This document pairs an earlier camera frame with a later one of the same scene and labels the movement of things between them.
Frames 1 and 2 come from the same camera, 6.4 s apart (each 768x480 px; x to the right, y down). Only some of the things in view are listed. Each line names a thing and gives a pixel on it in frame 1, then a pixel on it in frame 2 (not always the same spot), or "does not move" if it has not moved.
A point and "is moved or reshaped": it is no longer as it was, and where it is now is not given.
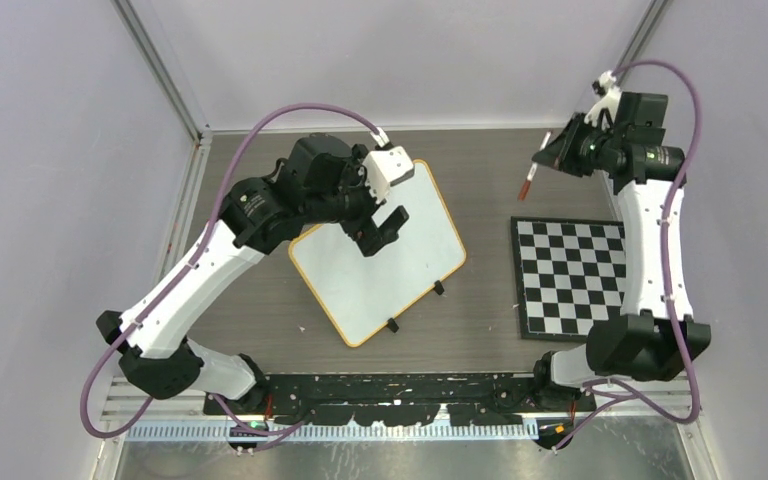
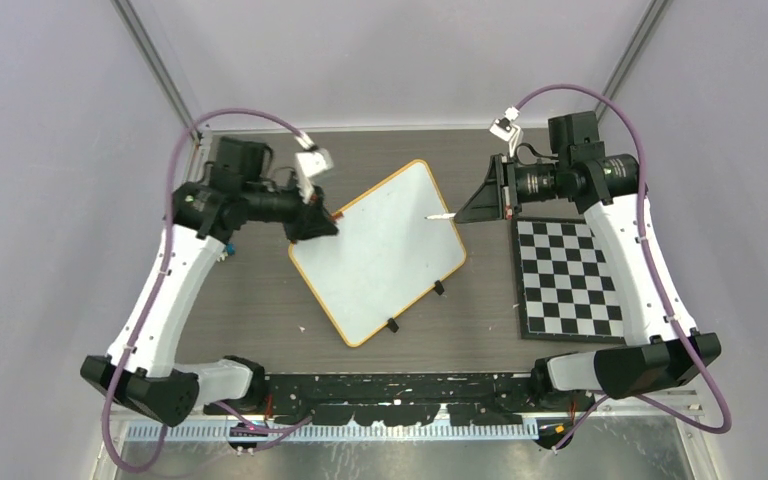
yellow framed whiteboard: (361, 293) does not move
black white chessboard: (571, 274) does not move
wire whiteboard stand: (439, 288) does not move
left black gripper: (364, 231) → (309, 220)
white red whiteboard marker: (526, 185) is moved or reshaped
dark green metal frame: (406, 399) does not move
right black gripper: (559, 153) → (488, 202)
